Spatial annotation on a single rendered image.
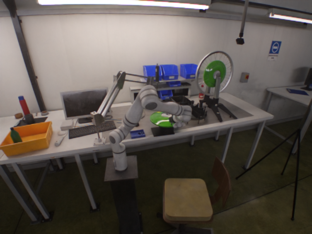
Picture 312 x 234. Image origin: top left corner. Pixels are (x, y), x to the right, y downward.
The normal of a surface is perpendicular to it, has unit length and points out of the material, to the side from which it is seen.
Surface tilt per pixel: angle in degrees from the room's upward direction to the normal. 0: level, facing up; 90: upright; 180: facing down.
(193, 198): 0
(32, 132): 86
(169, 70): 90
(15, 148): 94
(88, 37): 90
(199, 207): 0
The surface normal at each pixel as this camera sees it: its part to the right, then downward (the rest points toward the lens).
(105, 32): 0.28, 0.44
